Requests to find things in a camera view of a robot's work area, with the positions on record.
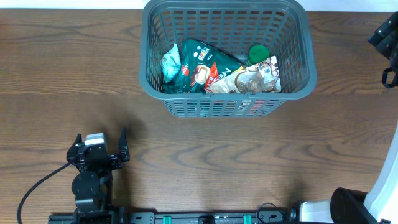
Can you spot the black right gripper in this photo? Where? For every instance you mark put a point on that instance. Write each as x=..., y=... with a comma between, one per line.
x=385, y=37

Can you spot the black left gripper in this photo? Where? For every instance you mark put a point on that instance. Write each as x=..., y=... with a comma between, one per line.
x=116, y=160

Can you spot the mint green wipes packet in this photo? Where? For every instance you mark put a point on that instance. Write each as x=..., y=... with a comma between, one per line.
x=171, y=63

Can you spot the green Nescafe coffee bag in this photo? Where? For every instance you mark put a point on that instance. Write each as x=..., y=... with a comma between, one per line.
x=201, y=66

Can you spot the beige snack bag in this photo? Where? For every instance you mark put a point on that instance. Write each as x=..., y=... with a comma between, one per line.
x=263, y=77

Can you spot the green lid jar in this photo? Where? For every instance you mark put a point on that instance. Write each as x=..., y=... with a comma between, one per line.
x=257, y=53

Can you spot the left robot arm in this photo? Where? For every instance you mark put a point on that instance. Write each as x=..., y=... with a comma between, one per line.
x=93, y=185

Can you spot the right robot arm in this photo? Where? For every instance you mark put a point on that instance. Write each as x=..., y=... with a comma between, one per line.
x=380, y=204

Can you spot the grey plastic basket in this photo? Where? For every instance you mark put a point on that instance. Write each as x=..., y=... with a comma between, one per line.
x=231, y=27

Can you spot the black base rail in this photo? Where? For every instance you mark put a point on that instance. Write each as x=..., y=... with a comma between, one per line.
x=267, y=215

